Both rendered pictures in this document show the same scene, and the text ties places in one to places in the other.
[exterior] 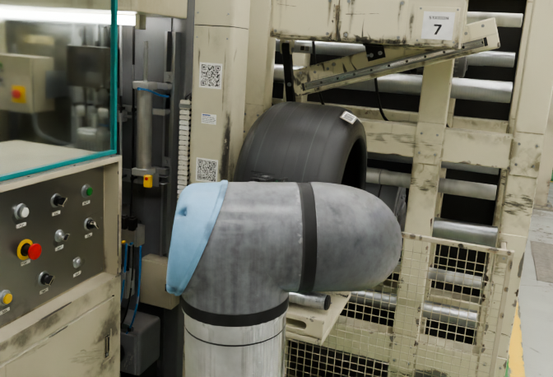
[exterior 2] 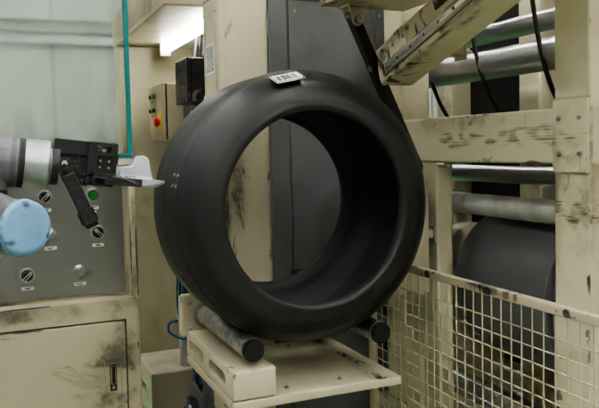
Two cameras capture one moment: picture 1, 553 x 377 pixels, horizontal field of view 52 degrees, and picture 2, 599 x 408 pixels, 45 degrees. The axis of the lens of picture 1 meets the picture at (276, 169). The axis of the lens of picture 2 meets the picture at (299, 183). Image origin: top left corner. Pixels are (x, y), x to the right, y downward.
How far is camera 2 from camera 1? 1.44 m
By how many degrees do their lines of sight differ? 48
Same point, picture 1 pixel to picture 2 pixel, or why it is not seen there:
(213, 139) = not seen: hidden behind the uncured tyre
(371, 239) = not seen: outside the picture
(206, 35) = (207, 13)
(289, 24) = not seen: outside the picture
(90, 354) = (83, 377)
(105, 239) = (127, 256)
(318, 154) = (201, 123)
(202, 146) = not seen: hidden behind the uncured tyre
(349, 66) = (420, 24)
